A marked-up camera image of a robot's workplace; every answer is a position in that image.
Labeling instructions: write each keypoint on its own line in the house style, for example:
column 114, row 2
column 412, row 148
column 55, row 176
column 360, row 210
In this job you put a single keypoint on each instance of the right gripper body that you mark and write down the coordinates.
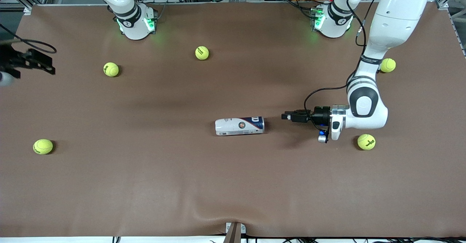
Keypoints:
column 8, row 59

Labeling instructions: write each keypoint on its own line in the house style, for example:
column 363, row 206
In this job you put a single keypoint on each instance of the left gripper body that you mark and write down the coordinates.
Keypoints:
column 321, row 116

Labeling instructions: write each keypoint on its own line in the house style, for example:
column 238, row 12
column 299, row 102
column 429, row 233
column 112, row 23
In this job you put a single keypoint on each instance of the white blue tennis ball can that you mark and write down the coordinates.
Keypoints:
column 236, row 126

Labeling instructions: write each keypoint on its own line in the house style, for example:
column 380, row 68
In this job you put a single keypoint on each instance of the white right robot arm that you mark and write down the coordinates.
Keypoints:
column 133, row 24

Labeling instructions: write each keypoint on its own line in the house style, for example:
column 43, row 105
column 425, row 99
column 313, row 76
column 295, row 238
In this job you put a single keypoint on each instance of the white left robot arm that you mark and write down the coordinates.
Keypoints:
column 397, row 17

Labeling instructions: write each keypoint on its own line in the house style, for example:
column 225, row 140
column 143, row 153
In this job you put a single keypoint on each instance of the yellow tennis ball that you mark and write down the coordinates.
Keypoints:
column 389, row 65
column 366, row 141
column 202, row 53
column 43, row 146
column 111, row 69

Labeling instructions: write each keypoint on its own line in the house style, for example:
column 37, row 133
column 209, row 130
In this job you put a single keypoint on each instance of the grey corner clamp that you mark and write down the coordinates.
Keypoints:
column 443, row 5
column 27, row 10

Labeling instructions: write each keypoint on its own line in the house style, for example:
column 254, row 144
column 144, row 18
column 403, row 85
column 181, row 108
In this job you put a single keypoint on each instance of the brown table mat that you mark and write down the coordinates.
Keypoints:
column 182, row 184

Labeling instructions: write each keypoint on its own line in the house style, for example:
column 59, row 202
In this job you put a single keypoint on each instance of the brown mounting bar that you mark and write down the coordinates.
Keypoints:
column 233, row 235

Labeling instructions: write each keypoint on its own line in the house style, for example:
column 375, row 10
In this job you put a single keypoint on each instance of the grey metal bracket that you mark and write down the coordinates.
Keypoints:
column 243, row 228

